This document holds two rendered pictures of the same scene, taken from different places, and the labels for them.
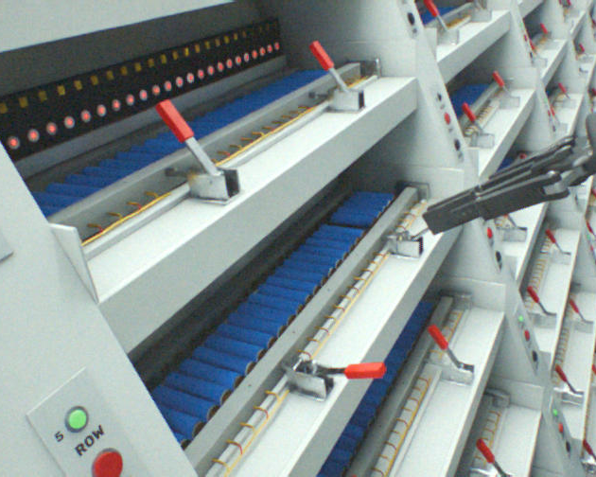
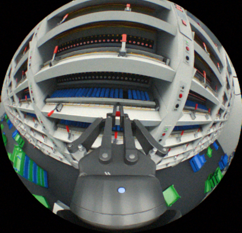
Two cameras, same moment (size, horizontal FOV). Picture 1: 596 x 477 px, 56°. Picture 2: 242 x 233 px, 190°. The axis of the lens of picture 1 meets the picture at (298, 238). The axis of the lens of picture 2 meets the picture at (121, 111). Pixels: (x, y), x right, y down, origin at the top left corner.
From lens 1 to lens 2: 62 cm
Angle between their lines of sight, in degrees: 47
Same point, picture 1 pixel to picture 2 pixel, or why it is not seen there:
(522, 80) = (212, 116)
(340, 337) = (73, 108)
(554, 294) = (174, 153)
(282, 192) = (60, 68)
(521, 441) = not seen: hidden behind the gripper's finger
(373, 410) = not seen: hidden behind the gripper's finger
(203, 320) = (74, 85)
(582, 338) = (172, 159)
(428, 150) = (166, 98)
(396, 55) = (174, 61)
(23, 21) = (43, 40)
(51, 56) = (86, 35)
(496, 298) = not seen: hidden behind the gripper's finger
